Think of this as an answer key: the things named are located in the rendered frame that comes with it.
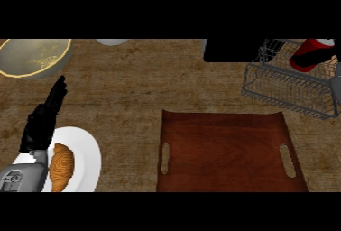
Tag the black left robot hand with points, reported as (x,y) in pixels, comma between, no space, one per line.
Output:
(41,123)

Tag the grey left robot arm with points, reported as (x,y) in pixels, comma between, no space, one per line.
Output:
(22,177)

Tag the brown wooden tray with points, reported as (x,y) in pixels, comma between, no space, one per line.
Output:
(226,153)

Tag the white plate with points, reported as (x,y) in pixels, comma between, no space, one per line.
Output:
(81,156)

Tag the brown croissant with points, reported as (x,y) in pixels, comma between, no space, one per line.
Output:
(60,171)

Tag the grey bowl with yellow rim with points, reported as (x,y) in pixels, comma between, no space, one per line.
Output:
(31,57)

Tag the pale grey round object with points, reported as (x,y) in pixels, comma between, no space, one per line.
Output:
(111,41)

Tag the black appliance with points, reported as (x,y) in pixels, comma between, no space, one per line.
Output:
(230,50)

